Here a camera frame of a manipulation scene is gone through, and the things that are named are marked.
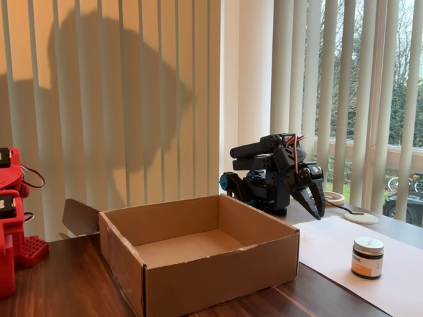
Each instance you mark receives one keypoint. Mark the open cardboard box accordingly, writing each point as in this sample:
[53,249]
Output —
[215,280]

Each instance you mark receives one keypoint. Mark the dark parked vehicle outside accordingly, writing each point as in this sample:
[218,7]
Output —
[389,206]

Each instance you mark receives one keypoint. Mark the small jar with silver lid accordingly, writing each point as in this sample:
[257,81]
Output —
[367,261]

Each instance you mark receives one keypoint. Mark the masking tape roll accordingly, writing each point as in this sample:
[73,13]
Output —
[338,199]

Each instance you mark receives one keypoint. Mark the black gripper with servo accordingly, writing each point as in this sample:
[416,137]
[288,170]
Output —
[306,185]

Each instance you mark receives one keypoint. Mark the red leader robot arm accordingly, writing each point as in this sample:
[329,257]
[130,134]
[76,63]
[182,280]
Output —
[10,231]

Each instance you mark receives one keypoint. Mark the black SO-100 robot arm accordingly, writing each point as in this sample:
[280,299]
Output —
[257,155]

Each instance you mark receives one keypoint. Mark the white paper with drawn circles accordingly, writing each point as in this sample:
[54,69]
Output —
[327,251]

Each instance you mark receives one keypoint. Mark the vertical window blinds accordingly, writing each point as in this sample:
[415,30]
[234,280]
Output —
[132,82]
[343,99]

